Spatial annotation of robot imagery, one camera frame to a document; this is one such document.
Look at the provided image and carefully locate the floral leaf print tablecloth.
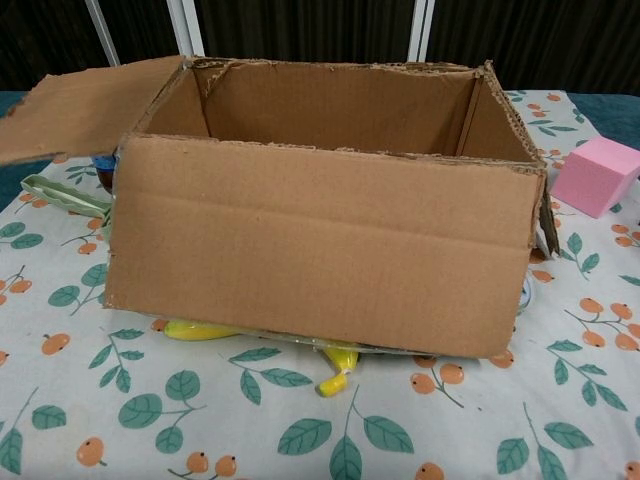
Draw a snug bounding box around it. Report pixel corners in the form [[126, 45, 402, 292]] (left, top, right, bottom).
[[0, 89, 640, 480]]

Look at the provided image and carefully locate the yellow banana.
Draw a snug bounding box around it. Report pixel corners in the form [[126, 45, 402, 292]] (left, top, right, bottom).
[[164, 318, 361, 399]]

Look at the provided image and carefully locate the pink foam cube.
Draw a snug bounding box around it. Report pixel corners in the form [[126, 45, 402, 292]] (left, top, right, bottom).
[[548, 137, 640, 220]]

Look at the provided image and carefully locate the teal table cover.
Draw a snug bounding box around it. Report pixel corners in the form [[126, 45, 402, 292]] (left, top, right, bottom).
[[0, 89, 640, 212]]

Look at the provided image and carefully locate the cola bottle blue cap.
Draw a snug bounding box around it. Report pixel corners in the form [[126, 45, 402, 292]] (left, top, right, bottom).
[[89, 151, 119, 195]]

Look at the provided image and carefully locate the green lint roller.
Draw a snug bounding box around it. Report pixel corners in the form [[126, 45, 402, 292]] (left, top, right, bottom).
[[20, 174, 114, 242]]

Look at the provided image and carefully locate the brown cardboard box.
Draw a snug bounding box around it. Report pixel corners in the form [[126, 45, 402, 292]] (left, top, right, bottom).
[[0, 54, 562, 361]]

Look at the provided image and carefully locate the wide white frame post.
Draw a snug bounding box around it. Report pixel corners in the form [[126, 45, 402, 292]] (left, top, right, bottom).
[[406, 0, 437, 65], [167, 0, 207, 59]]

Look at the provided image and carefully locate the thin grey frame post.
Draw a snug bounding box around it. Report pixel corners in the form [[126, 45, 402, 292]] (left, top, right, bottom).
[[82, 0, 126, 67]]

